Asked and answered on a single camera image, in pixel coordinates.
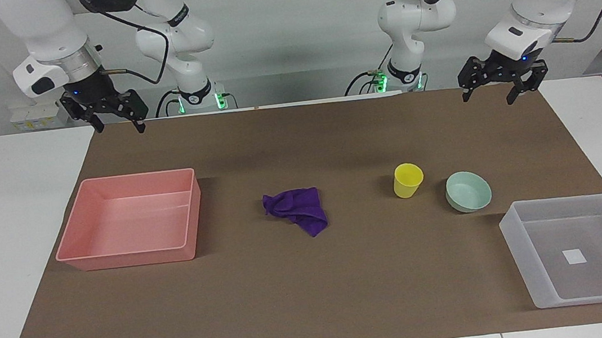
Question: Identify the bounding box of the white paper label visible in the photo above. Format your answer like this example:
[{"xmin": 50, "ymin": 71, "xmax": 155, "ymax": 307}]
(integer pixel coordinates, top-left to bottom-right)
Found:
[{"xmin": 562, "ymin": 247, "xmax": 588, "ymax": 266}]

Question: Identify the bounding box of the mint green bowl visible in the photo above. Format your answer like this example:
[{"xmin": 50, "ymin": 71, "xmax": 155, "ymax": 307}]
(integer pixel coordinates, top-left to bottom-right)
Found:
[{"xmin": 443, "ymin": 168, "xmax": 495, "ymax": 216}]

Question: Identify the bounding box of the yellow plastic cup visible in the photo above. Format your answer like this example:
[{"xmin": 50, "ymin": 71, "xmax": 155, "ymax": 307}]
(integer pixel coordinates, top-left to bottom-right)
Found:
[{"xmin": 391, "ymin": 161, "xmax": 427, "ymax": 200}]

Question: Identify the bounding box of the pink plastic box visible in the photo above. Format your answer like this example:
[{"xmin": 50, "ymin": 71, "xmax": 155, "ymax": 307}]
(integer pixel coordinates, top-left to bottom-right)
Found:
[{"xmin": 47, "ymin": 166, "xmax": 209, "ymax": 276}]

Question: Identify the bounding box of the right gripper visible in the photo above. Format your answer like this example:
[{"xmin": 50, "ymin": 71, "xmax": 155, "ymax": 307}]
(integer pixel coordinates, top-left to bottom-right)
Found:
[{"xmin": 56, "ymin": 67, "xmax": 152, "ymax": 143}]

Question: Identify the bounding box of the purple cloth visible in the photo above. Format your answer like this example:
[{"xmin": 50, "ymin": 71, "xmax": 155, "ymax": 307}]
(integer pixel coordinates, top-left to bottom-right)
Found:
[{"xmin": 261, "ymin": 185, "xmax": 331, "ymax": 243}]

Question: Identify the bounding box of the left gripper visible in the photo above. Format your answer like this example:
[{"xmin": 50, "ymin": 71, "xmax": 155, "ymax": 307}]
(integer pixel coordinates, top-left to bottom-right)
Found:
[{"xmin": 454, "ymin": 42, "xmax": 553, "ymax": 112}]

